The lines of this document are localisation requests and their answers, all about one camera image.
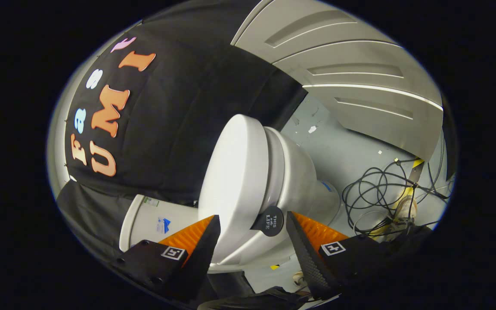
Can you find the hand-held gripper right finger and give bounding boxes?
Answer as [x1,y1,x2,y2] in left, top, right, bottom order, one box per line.
[286,211,403,301]

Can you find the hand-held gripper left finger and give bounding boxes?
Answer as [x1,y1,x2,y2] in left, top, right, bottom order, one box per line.
[110,214,221,303]

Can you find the white toilet lid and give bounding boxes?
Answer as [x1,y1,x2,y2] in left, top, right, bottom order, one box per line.
[198,114,284,264]

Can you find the white ceramic toilet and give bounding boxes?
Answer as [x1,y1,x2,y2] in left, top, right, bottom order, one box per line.
[119,127,341,273]

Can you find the black backdrop cloth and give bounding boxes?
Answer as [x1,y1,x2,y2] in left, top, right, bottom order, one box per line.
[56,0,309,259]

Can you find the yellow black floor tape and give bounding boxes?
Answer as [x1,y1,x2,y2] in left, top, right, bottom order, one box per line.
[368,158,426,238]

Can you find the white panelled cabinet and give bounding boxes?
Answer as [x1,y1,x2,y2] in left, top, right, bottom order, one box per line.
[231,0,444,162]

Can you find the tangled black floor cables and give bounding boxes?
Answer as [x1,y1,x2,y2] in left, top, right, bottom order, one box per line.
[342,157,453,238]

